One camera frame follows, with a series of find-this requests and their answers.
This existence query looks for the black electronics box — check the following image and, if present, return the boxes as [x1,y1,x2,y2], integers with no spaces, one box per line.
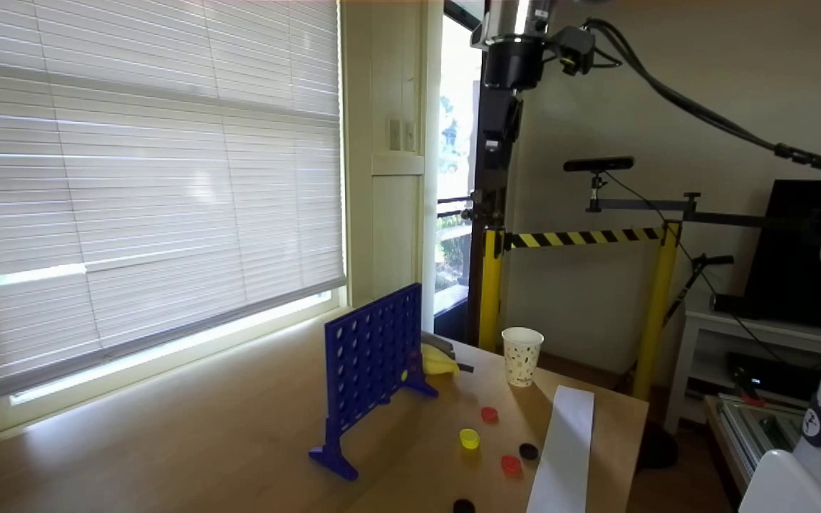
[725,350,821,401]

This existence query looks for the white paper strip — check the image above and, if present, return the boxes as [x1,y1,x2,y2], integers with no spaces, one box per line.
[524,383,599,513]

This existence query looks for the yellow barrier post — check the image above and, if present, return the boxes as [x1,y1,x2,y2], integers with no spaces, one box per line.
[632,220,684,401]
[475,225,507,353]

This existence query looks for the white wall switch plate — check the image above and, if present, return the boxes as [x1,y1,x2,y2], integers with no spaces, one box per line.
[387,116,420,153]

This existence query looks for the yellow cloth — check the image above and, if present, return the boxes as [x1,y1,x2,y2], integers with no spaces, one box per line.
[420,341,463,380]

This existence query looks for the black stereo camera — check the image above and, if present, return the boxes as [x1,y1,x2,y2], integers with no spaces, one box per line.
[561,153,638,173]

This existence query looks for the white shelf unit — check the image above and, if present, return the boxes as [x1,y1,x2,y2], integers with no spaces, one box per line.
[664,309,821,436]

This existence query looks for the yellow black striped tape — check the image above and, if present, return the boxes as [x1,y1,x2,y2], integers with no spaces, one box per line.
[500,225,664,255]

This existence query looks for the blue connect four grid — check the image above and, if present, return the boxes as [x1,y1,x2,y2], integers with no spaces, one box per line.
[307,280,440,481]

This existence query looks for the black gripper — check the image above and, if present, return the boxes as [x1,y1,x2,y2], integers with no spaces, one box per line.
[480,35,547,159]

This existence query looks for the white window blinds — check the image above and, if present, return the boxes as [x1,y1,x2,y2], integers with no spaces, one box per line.
[0,0,347,401]

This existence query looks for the white paper cup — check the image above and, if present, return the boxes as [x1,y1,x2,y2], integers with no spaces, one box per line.
[500,324,547,391]

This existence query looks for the stack of books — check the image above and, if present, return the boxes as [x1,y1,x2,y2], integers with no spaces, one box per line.
[708,394,806,497]

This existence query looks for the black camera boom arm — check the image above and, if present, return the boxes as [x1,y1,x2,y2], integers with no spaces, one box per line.
[584,170,776,232]

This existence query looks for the tall black post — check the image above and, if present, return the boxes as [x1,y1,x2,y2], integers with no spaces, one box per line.
[470,153,527,344]

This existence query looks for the black monitor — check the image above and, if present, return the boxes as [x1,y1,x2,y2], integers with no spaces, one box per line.
[742,178,821,330]

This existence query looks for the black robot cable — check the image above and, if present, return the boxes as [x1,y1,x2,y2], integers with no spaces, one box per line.
[584,15,821,179]

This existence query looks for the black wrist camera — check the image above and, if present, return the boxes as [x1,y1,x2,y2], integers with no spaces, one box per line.
[551,22,599,78]

